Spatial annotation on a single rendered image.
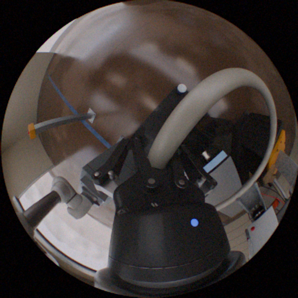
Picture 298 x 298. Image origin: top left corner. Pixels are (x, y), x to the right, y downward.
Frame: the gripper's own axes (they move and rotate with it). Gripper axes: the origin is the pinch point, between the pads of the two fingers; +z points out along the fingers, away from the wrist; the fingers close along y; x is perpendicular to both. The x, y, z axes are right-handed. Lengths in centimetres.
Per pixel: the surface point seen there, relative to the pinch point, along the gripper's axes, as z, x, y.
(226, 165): 7.2, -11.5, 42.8
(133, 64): 112, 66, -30
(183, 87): 80, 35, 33
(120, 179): 38, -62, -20
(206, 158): 14.9, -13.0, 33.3
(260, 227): -39, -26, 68
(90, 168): 32, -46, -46
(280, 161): -15, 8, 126
